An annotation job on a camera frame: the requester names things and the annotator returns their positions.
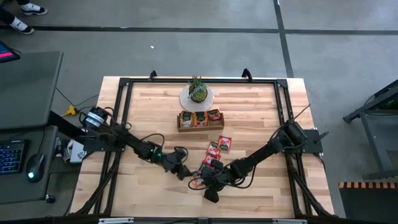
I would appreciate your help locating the black aluminium table frame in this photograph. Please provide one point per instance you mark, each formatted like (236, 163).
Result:
(202, 80)

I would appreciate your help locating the dark keyboard tray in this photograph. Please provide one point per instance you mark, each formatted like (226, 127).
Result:
(18, 189)

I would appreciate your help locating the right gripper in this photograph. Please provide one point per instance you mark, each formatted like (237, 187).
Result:
(224, 177)

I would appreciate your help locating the silver metal bracket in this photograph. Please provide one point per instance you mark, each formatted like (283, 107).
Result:
(115, 220)
(289, 221)

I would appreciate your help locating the black round knob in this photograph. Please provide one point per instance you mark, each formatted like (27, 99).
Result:
(50, 199)

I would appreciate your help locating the cream tea packet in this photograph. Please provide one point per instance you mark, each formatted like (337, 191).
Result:
(186, 119)

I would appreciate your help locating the yellow power plug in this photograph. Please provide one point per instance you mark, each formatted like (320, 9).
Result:
(71, 111)

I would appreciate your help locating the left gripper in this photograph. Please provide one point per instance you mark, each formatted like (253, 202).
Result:
(175, 165)

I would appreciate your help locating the wooden three-compartment box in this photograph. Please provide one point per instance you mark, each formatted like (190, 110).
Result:
(199, 129)

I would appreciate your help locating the dark metal stand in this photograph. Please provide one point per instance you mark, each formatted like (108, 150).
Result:
(377, 148)

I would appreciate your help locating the black crate striped edge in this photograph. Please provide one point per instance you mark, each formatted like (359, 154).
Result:
(370, 205)

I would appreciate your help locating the white sneakers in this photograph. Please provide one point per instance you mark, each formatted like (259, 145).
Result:
(29, 8)

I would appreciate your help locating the orange peach tea packet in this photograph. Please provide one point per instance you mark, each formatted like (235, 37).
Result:
(196, 183)
(200, 119)

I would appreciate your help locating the white patterned box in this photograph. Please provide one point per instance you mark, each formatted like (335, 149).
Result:
(76, 154)

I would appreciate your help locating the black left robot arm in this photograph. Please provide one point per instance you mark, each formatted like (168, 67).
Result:
(140, 147)

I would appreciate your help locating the grey desk top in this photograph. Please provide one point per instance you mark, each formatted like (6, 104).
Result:
(28, 90)

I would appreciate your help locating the black computer monitor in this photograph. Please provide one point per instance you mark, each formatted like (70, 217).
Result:
(6, 53)

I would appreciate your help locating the backlit computer keyboard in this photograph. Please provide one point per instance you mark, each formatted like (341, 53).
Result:
(11, 157)

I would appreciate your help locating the black computer mouse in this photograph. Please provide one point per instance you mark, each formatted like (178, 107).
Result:
(35, 168)

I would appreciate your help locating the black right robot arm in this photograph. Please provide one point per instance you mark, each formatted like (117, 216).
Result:
(264, 152)

